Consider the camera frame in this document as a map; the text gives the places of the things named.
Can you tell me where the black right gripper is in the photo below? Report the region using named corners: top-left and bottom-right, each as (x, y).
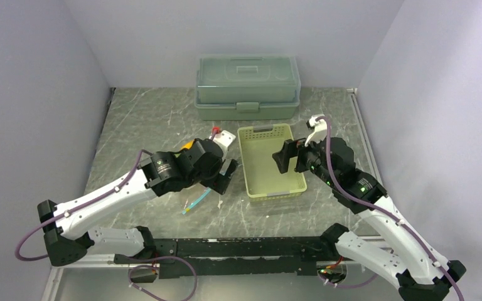
top-left (272, 131), bottom-right (338, 188)

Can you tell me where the clear zip bag blue zipper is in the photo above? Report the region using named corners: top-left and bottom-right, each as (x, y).
top-left (177, 184), bottom-right (213, 215)

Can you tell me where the yellow bell pepper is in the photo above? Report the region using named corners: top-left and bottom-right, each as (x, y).
top-left (181, 140), bottom-right (195, 151)

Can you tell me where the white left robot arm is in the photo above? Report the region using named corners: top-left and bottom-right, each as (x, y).
top-left (38, 134), bottom-right (238, 267)

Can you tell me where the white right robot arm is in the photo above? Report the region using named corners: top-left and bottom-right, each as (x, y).
top-left (272, 137), bottom-right (466, 300)

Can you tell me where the pale green perforated basket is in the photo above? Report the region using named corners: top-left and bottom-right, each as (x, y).
top-left (237, 124), bottom-right (307, 201)

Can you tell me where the green translucent storage box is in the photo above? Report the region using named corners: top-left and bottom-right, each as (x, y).
top-left (194, 54), bottom-right (301, 121)

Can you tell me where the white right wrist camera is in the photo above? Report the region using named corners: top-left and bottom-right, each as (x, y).
top-left (304, 114), bottom-right (328, 147)

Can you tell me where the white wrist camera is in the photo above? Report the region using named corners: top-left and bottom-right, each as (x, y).
top-left (304, 114), bottom-right (328, 147)
top-left (210, 127), bottom-right (237, 156)

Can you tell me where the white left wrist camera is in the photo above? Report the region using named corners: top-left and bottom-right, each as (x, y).
top-left (210, 127), bottom-right (237, 156)

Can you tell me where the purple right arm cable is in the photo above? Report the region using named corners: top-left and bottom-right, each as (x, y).
top-left (316, 116), bottom-right (466, 301)

